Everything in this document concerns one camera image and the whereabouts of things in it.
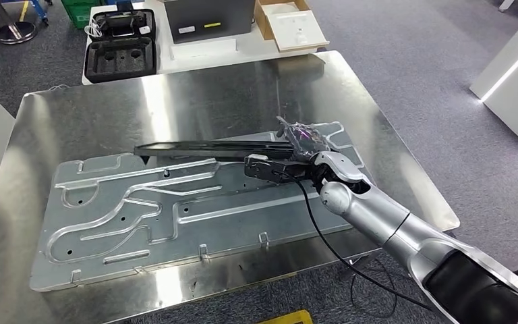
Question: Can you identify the green plastic crate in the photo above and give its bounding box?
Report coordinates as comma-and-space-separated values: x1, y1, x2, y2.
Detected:
60, 0, 94, 30

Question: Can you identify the white table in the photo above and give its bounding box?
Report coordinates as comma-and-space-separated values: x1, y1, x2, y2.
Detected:
81, 0, 331, 86

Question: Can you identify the black floor cable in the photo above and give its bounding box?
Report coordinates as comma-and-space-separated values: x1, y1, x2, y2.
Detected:
349, 254, 399, 321

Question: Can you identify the white coiled cable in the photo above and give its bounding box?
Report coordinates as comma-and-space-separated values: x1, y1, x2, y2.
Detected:
83, 22, 105, 41

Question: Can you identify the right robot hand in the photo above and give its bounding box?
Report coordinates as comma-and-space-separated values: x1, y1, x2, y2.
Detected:
275, 116, 333, 163

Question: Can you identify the stamped metal panel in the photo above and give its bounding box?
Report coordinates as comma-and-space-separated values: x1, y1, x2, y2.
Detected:
28, 120, 368, 293

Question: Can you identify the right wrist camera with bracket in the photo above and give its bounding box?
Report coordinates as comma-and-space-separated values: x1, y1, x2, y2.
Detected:
243, 153, 319, 185

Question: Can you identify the stainless steel workbench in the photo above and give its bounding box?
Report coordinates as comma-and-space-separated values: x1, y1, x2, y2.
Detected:
0, 50, 462, 324

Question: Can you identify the black plastic frame part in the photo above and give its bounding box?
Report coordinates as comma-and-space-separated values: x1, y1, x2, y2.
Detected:
133, 139, 297, 165

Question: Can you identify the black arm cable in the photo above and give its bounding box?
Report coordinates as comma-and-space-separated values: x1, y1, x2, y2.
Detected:
281, 171, 434, 313

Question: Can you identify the chrome stanchion post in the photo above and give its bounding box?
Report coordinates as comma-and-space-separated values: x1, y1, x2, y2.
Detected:
0, 0, 38, 46

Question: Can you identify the cardboard box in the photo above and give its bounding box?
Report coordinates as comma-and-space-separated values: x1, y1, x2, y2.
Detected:
253, 0, 314, 41

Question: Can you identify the dark grey equipment box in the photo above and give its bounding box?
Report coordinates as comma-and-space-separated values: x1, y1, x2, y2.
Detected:
163, 0, 257, 45

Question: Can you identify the black foam-lined case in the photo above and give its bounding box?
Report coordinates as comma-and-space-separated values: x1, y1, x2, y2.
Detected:
83, 7, 159, 85

